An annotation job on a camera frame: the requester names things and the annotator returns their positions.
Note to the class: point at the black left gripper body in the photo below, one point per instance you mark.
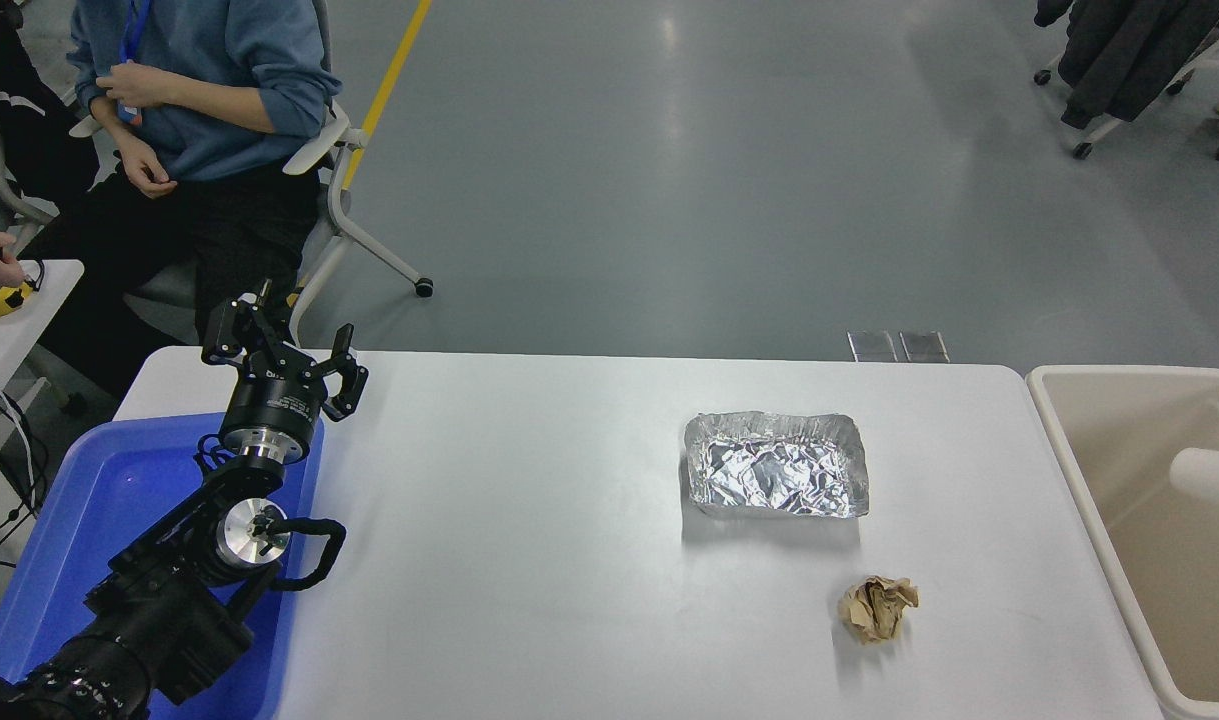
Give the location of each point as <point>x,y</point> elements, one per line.
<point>274,405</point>

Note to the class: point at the white paper cup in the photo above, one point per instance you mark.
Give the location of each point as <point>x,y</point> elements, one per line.
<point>1214,480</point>

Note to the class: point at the crumpled tan paper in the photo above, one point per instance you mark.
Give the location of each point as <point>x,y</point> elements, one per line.
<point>877,608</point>

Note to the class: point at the person's right hand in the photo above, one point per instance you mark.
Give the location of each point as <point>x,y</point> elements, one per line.
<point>147,165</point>

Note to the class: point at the person's left hand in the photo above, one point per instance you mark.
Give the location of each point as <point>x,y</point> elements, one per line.
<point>134,85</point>

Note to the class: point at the grey white rolling chair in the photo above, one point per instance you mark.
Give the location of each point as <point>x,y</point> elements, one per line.
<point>354,235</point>

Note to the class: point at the blue plastic tray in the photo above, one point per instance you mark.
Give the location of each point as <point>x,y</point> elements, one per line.
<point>99,500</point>

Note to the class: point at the white side table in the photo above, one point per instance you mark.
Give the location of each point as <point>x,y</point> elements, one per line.
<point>19,340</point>

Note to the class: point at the black jacket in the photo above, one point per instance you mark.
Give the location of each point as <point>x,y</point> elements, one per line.
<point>29,150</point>

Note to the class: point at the crinkled foil tray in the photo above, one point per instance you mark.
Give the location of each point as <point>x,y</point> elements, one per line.
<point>774,470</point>

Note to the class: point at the metal floor plate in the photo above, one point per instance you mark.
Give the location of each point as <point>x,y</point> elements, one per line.
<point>924,347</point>
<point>873,347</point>

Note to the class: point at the large pale bin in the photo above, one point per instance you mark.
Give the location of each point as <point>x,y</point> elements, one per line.
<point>1119,430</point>

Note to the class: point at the dark grey coat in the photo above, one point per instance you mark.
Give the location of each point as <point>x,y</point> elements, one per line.
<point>1119,50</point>

